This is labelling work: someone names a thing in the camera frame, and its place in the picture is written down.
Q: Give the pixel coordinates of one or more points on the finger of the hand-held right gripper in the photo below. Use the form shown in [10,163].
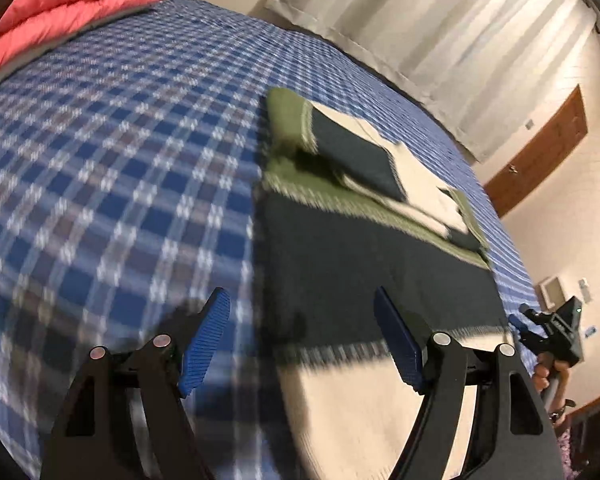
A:
[516,321]

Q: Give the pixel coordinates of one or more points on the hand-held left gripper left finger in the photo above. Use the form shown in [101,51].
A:
[205,340]

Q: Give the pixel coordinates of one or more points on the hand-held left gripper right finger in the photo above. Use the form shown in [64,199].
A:
[397,335]

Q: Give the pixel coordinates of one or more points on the green navy cream knit sweater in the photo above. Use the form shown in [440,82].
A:
[355,260]

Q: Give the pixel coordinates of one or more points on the person's right hand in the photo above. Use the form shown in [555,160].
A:
[542,372]

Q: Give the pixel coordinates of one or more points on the white framed panel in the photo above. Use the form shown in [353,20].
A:
[550,292]

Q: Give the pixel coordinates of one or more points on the metal door knob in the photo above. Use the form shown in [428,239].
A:
[513,169]

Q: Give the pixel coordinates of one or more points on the wooden door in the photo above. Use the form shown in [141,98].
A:
[545,155]

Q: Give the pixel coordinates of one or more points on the blue plaid bed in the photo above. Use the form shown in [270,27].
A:
[105,185]

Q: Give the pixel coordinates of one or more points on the white curtain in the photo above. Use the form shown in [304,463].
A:
[455,35]

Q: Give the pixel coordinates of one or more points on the pink quilt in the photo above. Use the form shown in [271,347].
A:
[55,10]

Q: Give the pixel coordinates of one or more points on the white wall outlet plate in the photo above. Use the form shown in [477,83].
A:
[583,284]

